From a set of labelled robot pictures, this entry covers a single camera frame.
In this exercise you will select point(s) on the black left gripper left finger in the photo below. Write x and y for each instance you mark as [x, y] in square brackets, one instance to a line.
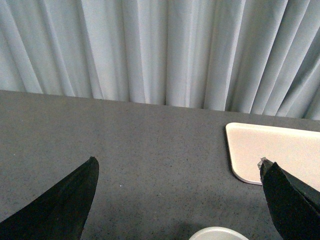
[60, 213]

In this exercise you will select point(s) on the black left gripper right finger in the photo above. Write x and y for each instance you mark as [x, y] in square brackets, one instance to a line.
[294, 206]

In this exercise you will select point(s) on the white smiley mug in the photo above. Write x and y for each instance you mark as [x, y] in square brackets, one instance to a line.
[217, 233]

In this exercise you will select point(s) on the beige rectangular tray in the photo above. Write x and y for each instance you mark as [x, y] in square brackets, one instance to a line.
[294, 150]

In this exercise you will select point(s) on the grey curtain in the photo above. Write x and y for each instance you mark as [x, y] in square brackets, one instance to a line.
[248, 56]

